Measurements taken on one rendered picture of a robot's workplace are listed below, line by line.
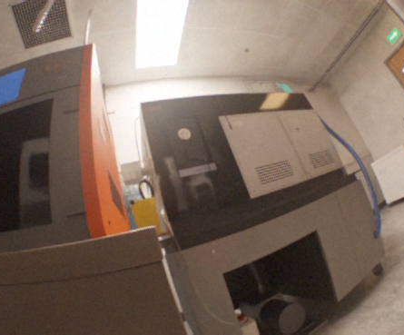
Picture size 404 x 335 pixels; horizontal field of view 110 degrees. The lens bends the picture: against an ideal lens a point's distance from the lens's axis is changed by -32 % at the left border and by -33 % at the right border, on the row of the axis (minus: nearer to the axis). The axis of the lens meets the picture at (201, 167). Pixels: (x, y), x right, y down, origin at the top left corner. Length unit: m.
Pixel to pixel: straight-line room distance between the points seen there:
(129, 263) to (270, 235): 0.79
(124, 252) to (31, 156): 0.23
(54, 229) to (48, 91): 0.25
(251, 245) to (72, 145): 0.74
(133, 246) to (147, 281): 0.03
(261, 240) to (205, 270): 0.26
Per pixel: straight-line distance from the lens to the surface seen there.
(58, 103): 0.40
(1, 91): 0.52
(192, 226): 0.91
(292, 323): 1.20
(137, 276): 0.18
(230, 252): 0.84
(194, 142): 1.04
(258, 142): 1.16
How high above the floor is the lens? 0.68
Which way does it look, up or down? 20 degrees up
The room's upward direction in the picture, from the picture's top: 19 degrees counter-clockwise
